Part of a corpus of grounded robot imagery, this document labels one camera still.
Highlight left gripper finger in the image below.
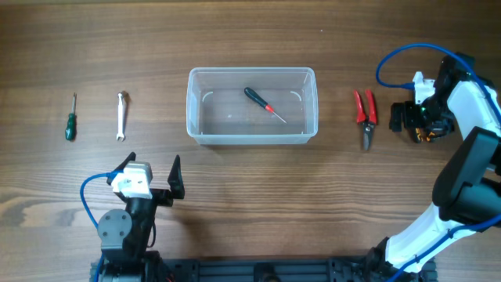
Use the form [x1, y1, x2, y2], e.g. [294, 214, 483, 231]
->
[168, 155, 184, 192]
[106, 152, 136, 185]

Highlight orange black long-nose pliers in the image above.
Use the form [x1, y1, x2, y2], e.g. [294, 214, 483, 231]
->
[409, 128, 437, 143]

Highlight red handled cutting pliers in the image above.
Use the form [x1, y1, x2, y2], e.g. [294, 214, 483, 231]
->
[353, 89, 378, 150]

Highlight black red screwdriver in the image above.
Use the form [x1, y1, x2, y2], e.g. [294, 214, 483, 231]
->
[243, 87, 286, 123]

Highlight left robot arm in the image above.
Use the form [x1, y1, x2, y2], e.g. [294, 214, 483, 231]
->
[86, 152, 185, 282]

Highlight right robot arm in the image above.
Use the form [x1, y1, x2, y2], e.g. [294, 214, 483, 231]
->
[352, 52, 500, 281]

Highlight clear plastic container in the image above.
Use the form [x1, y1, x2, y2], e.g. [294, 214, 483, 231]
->
[186, 67, 319, 145]

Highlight small silver wrench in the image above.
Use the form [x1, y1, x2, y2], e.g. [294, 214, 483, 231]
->
[117, 91, 127, 142]

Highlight left blue cable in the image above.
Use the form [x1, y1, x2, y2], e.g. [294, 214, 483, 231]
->
[79, 171, 123, 282]

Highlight green handled screwdriver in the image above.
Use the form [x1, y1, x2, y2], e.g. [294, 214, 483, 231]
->
[65, 92, 77, 141]

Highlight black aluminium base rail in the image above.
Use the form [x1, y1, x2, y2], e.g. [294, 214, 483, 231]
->
[89, 255, 438, 282]

